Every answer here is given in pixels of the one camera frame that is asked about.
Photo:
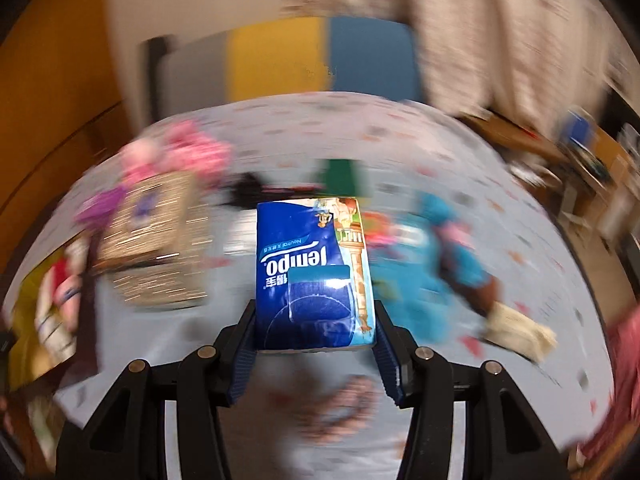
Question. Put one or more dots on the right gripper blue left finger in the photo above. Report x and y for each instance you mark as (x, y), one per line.
(236, 355)

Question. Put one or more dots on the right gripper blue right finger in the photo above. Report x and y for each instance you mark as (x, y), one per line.
(392, 357)

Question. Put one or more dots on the blue plush toy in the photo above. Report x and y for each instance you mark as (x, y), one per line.
(407, 258)

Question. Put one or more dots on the blue tempo tissue pack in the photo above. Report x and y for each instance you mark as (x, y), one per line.
(313, 279)

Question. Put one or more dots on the cream mesh cloth roll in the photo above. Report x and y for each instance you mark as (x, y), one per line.
(514, 331)

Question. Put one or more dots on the blue towel with pink mask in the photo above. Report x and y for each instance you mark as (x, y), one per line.
(458, 251)

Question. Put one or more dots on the pink soft sock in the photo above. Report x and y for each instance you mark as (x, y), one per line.
(70, 310)

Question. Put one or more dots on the green yellow sponge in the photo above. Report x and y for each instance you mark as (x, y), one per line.
(343, 178)

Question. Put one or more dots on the red fuzzy sock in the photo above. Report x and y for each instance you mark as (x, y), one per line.
(64, 282)

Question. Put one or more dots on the pink satin scrunchie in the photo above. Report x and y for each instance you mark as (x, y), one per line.
(341, 413)

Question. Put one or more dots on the brown round makeup sponge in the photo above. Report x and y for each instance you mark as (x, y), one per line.
(483, 298)

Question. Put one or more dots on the patterned plastic tablecloth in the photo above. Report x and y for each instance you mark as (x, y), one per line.
(138, 395)

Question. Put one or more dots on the silver ornate tissue box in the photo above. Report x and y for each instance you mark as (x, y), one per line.
(153, 250)

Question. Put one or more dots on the gold metal tin box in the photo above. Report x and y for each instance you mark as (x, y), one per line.
(42, 341)

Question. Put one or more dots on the pink spotted plush toy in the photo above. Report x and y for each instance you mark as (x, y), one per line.
(182, 147)

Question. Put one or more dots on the pink bedspread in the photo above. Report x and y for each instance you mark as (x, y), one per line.
(623, 408)

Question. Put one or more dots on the blue folding chair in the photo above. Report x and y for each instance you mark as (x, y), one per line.
(577, 129)

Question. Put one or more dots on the grey yellow blue chair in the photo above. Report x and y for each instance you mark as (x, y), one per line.
(290, 55)

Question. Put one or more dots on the wooden cabinet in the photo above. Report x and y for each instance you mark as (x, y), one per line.
(61, 108)

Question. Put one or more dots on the pink patterned curtain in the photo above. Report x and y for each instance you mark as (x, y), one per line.
(530, 60)

